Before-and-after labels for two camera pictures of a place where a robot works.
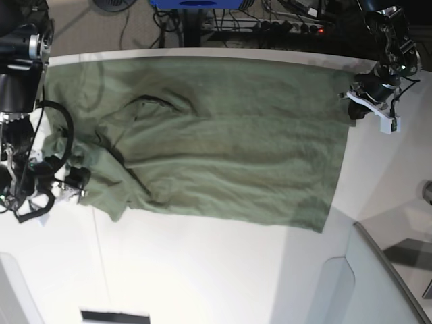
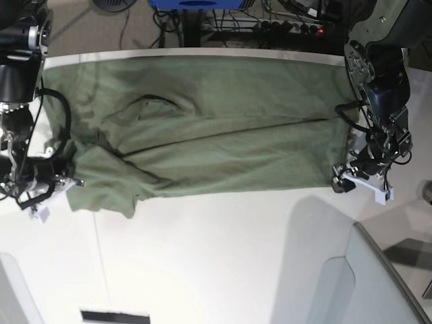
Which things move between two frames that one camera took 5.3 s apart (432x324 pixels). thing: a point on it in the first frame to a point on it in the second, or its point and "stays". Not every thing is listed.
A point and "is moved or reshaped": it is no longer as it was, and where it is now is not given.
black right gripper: (381, 87) to (370, 161)
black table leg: (192, 28) stays
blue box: (197, 5) stays
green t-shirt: (260, 137) is moved or reshaped
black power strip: (281, 26) stays
